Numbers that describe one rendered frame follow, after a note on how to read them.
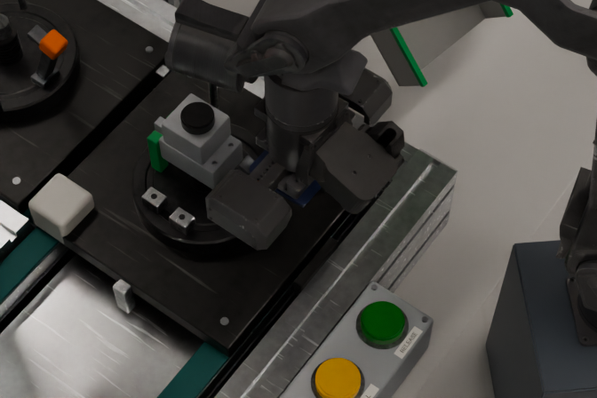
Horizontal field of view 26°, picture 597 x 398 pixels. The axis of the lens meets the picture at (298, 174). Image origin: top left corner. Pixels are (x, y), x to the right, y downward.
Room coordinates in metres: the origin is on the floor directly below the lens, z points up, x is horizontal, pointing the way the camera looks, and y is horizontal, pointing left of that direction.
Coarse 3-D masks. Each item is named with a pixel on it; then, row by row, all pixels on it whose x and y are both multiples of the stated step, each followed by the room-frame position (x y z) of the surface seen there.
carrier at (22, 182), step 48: (0, 0) 0.90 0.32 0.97; (48, 0) 0.90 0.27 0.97; (96, 0) 0.90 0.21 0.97; (0, 48) 0.80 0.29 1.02; (96, 48) 0.84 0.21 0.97; (144, 48) 0.84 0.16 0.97; (0, 96) 0.76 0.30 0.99; (48, 96) 0.76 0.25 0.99; (96, 96) 0.78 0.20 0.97; (0, 144) 0.72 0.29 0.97; (48, 144) 0.72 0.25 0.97; (0, 192) 0.66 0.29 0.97
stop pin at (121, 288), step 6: (120, 282) 0.57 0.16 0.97; (114, 288) 0.56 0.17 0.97; (120, 288) 0.56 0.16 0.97; (126, 288) 0.56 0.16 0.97; (120, 294) 0.56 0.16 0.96; (126, 294) 0.56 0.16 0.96; (132, 294) 0.56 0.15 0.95; (120, 300) 0.56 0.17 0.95; (126, 300) 0.56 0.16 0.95; (132, 300) 0.56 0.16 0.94; (120, 306) 0.56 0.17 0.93; (126, 306) 0.55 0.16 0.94; (132, 306) 0.56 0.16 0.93; (126, 312) 0.55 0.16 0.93
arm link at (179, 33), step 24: (192, 0) 0.64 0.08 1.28; (264, 0) 0.63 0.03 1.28; (192, 24) 0.62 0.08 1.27; (216, 24) 0.62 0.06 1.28; (240, 24) 0.62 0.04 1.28; (168, 48) 0.61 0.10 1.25; (192, 48) 0.61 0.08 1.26; (216, 48) 0.61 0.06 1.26; (240, 48) 0.59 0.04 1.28; (264, 48) 0.57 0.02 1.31; (288, 48) 0.56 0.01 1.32; (192, 72) 0.60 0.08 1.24; (216, 72) 0.60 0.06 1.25; (240, 72) 0.58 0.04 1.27; (264, 72) 0.56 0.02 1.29; (288, 72) 0.56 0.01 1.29
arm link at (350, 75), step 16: (336, 64) 0.58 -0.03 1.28; (352, 64) 0.59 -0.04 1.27; (272, 80) 0.58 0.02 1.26; (288, 80) 0.58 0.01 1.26; (304, 80) 0.57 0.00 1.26; (320, 80) 0.57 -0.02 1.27; (336, 80) 0.57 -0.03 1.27; (352, 80) 0.57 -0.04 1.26; (272, 96) 0.58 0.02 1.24; (288, 96) 0.57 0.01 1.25; (304, 96) 0.57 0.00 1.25; (320, 96) 0.57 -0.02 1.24; (336, 96) 0.59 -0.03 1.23; (272, 112) 0.58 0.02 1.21; (288, 112) 0.57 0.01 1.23; (304, 112) 0.57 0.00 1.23; (320, 112) 0.57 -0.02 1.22
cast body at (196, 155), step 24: (192, 96) 0.69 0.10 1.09; (168, 120) 0.67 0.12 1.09; (192, 120) 0.66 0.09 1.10; (216, 120) 0.67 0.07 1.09; (168, 144) 0.66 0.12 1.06; (192, 144) 0.64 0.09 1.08; (216, 144) 0.65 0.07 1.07; (240, 144) 0.66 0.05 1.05; (192, 168) 0.64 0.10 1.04; (216, 168) 0.63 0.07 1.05
